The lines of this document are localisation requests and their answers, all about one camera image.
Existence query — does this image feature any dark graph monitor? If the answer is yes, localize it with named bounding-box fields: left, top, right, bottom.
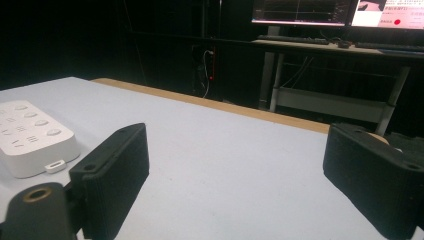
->
left=251, top=0, right=354, bottom=27

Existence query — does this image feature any white cable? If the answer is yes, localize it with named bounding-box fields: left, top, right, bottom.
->
left=201, top=49, right=214, bottom=99

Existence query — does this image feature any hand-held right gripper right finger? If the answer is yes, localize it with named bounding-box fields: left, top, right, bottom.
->
left=322, top=122, right=424, bottom=240

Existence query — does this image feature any wooden desk with metal legs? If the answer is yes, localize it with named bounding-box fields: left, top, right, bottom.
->
left=250, top=38, right=424, bottom=136

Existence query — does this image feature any bright window monitor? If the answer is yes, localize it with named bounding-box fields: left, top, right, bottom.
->
left=351, top=0, right=424, bottom=31

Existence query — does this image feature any white power strip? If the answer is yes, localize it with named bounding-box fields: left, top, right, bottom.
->
left=0, top=100, right=82, bottom=179

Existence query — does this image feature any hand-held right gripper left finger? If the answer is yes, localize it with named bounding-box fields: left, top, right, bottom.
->
left=68, top=122, right=150, bottom=240

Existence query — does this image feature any black keyboard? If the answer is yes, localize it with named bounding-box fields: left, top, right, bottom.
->
left=256, top=34, right=331, bottom=46
left=354, top=41, right=424, bottom=53

